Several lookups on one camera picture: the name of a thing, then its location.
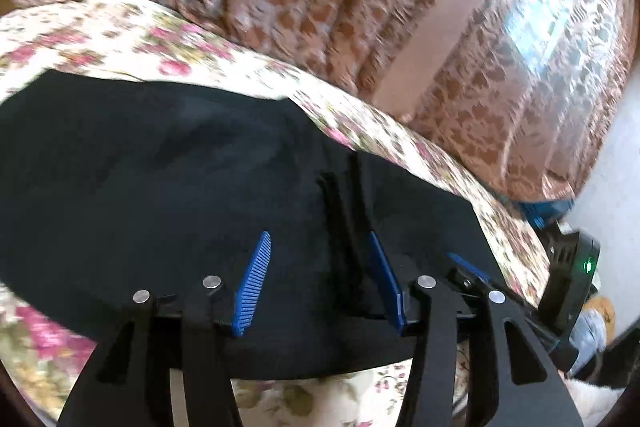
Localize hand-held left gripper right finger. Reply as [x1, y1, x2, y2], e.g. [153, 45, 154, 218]
[367, 232, 586, 427]

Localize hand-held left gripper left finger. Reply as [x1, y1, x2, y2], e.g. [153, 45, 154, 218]
[57, 231, 273, 427]

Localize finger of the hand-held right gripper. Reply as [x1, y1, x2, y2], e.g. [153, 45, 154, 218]
[444, 252, 493, 300]

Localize black embroidered pants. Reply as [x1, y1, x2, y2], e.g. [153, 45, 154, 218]
[0, 69, 506, 380]

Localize orange and blue cloth item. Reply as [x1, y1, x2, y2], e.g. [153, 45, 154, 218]
[570, 294, 617, 364]

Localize blue plastic object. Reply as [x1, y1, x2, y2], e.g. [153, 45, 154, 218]
[517, 199, 576, 231]

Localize floral bedsheet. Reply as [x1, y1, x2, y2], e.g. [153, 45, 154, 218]
[0, 0, 557, 427]

